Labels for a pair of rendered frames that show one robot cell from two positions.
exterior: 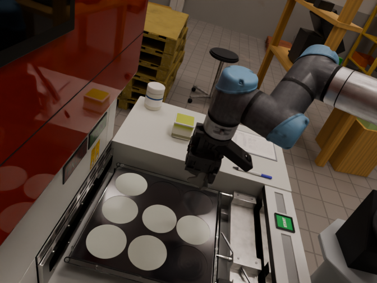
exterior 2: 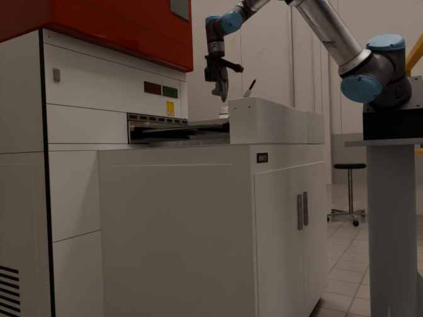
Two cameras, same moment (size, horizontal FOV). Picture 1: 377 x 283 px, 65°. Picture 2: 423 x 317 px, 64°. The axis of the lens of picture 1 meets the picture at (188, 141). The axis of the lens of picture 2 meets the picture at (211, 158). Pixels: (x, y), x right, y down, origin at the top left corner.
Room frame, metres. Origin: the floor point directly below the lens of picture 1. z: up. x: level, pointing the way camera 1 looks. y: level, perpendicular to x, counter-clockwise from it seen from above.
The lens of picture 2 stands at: (-0.70, -0.83, 0.80)
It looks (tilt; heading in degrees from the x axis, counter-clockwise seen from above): 1 degrees down; 33
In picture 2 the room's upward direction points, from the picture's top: 2 degrees counter-clockwise
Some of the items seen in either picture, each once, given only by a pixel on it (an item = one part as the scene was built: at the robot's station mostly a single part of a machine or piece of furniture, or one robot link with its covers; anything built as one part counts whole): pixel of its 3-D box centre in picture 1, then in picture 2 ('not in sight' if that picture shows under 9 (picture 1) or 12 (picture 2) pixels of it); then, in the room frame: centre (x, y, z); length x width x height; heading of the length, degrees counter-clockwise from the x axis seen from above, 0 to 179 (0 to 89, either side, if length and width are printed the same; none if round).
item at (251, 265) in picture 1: (245, 263); not in sight; (0.51, -0.25, 0.89); 0.08 x 0.03 x 0.03; 92
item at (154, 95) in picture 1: (154, 96); (225, 115); (1.05, 0.18, 1.01); 0.07 x 0.07 x 0.10
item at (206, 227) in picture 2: not in sight; (234, 238); (0.64, -0.08, 0.41); 0.96 x 0.64 x 0.82; 2
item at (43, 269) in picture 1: (83, 204); (162, 133); (0.53, 0.23, 0.89); 0.44 x 0.02 x 0.10; 2
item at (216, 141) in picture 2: not in sight; (198, 143); (0.44, -0.04, 0.84); 0.50 x 0.02 x 0.03; 92
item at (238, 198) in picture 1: (243, 199); not in sight; (0.75, -0.24, 0.89); 0.08 x 0.03 x 0.03; 92
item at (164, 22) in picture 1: (144, 54); not in sight; (3.03, 0.73, 0.41); 1.12 x 0.77 x 0.82; 2
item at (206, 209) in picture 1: (156, 219); (201, 129); (0.56, 0.02, 0.90); 0.34 x 0.34 x 0.01; 2
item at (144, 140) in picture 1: (201, 152); (256, 132); (0.94, -0.06, 0.89); 0.62 x 0.35 x 0.14; 92
